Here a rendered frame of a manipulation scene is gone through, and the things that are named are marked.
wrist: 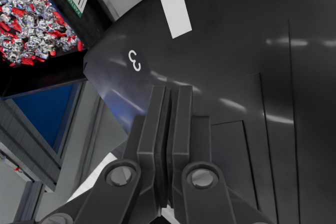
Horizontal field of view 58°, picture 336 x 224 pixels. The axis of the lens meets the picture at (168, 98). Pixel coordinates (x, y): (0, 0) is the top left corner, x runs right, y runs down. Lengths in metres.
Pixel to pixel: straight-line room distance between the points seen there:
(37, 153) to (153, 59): 0.54
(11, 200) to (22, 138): 0.64
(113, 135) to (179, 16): 1.08
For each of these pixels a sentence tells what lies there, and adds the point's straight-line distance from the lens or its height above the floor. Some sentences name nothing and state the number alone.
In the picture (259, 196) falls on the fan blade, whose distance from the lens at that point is 0.20.
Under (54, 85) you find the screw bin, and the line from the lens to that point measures 0.39.
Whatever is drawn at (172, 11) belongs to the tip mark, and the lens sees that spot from 0.20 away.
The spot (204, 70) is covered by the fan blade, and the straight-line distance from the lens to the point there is 0.19.
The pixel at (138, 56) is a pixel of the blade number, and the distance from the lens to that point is 0.22.
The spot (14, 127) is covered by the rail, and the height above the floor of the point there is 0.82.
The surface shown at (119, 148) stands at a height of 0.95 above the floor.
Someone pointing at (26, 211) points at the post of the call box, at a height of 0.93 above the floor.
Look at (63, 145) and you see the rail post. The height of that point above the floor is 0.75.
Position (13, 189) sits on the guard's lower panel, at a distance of 1.31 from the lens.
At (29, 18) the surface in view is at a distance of 0.35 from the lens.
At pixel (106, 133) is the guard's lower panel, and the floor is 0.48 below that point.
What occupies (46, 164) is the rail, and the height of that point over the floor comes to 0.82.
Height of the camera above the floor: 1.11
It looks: 37 degrees down
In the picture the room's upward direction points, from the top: 176 degrees counter-clockwise
